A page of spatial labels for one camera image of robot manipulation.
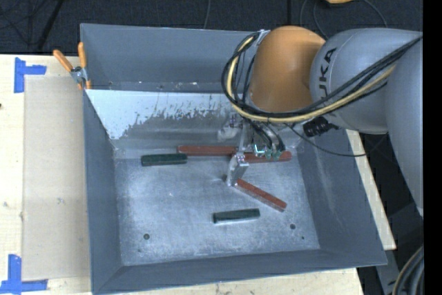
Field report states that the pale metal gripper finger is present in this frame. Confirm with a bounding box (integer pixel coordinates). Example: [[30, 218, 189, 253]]
[[224, 154, 238, 184], [230, 154, 251, 187]]

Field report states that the red-brown flat block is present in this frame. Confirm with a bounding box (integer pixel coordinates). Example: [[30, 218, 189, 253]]
[[177, 144, 240, 156], [241, 151, 293, 164], [234, 178, 288, 213]]

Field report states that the dark green flat block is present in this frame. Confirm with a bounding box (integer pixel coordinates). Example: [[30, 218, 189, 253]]
[[140, 153, 189, 167], [212, 207, 261, 225]]

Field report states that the grey metal bin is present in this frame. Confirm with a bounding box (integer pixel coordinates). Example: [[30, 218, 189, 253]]
[[79, 23, 389, 295]]

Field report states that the pale wood flat board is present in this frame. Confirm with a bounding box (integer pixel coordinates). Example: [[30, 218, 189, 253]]
[[21, 74, 92, 283]]

